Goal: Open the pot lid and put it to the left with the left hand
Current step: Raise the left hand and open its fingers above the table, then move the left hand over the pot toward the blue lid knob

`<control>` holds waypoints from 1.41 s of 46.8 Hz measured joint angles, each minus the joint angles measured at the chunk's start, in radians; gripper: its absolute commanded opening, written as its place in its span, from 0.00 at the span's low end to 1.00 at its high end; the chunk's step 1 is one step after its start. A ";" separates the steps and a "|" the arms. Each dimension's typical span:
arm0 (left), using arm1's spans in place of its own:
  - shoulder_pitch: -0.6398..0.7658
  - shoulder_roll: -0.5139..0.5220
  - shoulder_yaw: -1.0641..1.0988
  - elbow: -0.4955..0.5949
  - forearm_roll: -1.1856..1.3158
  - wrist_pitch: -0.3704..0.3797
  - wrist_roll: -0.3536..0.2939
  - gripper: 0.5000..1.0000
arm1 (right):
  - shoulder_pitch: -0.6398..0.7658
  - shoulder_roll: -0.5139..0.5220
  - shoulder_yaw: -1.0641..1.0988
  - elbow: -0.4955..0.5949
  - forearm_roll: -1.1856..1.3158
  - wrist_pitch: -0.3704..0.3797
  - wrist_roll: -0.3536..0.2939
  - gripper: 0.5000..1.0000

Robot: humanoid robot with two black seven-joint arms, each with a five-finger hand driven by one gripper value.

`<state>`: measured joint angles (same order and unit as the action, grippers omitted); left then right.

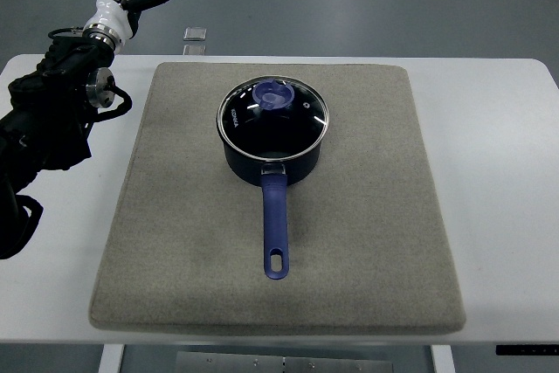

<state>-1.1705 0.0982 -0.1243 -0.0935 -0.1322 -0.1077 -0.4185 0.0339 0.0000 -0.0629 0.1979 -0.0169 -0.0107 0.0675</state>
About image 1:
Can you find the metal floor plate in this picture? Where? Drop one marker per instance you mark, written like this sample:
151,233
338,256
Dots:
195,34
194,49

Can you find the black table control panel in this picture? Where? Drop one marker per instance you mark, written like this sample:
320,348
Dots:
527,350

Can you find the metal table base plate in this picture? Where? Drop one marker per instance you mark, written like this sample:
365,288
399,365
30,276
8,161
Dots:
215,362

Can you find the dark pot with blue handle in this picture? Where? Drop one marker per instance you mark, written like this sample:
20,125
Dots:
273,178

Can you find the left white table leg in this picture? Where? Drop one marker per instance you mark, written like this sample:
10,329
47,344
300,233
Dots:
111,358

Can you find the right white table leg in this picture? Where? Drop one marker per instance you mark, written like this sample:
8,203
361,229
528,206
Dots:
442,359

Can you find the beige fabric mat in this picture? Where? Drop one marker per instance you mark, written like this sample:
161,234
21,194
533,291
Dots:
368,251

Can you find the upper metal floor plate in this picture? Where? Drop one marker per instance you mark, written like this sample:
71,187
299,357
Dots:
195,34

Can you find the glass lid with blue knob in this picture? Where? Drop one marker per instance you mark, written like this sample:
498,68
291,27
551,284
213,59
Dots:
272,118

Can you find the lower metal floor plate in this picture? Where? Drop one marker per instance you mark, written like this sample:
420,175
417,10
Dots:
194,49

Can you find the white table leg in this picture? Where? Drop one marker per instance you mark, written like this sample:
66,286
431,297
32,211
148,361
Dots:
111,358
442,359

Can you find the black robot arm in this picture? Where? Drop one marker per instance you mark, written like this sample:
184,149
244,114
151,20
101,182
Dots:
53,112

